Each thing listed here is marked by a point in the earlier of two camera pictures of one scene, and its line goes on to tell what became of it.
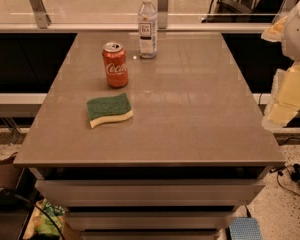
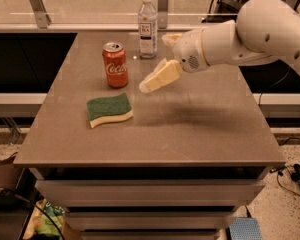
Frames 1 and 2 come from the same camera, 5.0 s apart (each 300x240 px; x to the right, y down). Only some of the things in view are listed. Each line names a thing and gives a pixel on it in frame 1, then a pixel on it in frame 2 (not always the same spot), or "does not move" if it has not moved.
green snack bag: (41, 227) does not move
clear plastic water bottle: (147, 18) does not move
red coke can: (114, 54) does not move
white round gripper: (297, 34) → (187, 51)
